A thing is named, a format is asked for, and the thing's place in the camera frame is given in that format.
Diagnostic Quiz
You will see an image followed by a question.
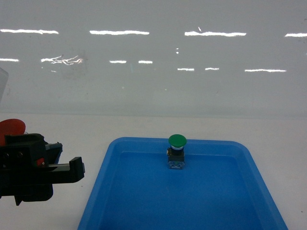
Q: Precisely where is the green mushroom push button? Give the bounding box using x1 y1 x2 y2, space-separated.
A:
166 134 187 169

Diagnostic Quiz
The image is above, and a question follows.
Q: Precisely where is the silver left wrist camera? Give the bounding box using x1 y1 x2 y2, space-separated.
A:
0 68 9 101

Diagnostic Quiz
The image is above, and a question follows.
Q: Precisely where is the red mushroom push button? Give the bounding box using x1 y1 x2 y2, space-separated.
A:
0 118 26 146

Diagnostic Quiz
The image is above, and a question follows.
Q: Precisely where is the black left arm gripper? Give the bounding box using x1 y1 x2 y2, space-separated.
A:
0 134 85 205

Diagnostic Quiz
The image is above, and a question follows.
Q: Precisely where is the blue plastic tray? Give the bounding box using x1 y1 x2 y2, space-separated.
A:
78 137 287 230

